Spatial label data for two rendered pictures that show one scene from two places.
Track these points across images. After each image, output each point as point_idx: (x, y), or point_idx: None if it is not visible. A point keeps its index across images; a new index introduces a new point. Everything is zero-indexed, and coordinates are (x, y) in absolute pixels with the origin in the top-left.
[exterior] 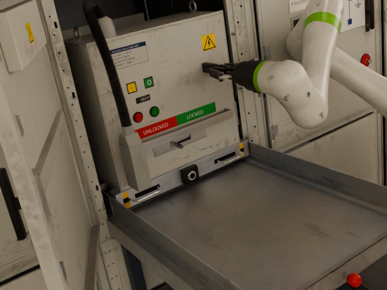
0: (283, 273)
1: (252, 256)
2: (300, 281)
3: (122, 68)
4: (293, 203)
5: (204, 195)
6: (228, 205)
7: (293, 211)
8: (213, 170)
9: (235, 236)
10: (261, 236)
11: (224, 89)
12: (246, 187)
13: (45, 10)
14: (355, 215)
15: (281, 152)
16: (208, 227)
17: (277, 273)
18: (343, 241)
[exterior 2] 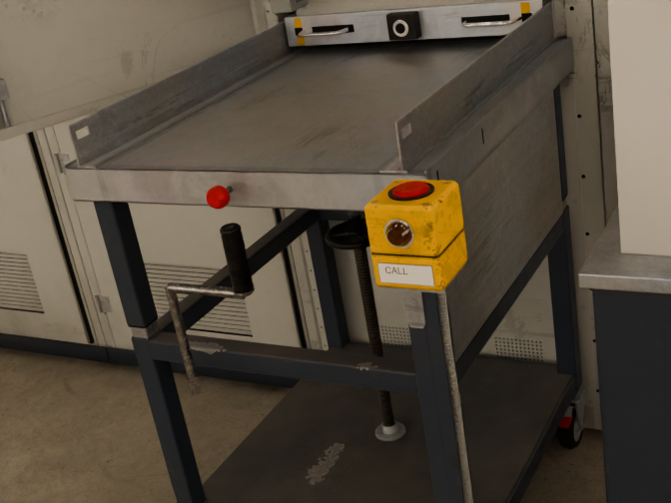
0: (189, 151)
1: (224, 129)
2: (173, 163)
3: None
4: (398, 104)
5: (383, 64)
6: (363, 81)
7: (370, 112)
8: (458, 37)
9: (272, 109)
10: (282, 118)
11: None
12: (431, 71)
13: None
14: (384, 142)
15: (515, 28)
16: (290, 92)
17: (188, 149)
18: (292, 156)
